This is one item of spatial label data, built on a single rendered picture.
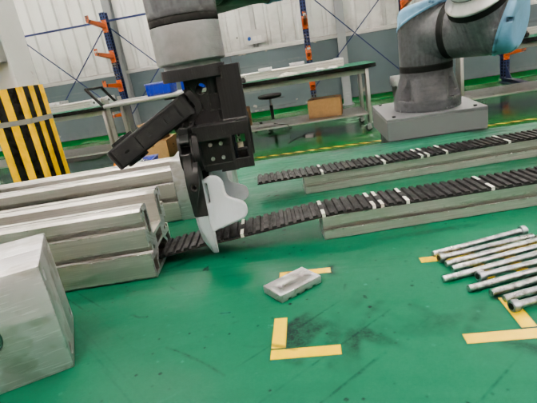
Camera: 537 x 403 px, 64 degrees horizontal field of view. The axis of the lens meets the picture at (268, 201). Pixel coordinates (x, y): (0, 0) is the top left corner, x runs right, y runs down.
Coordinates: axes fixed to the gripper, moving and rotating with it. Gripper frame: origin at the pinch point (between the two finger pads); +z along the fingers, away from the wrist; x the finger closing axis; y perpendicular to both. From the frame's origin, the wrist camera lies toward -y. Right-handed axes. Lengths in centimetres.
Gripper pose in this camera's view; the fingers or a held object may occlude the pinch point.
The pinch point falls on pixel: (210, 234)
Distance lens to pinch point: 54.7
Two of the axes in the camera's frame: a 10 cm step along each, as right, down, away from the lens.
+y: 9.9, -1.6, -0.3
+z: 1.6, 9.4, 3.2
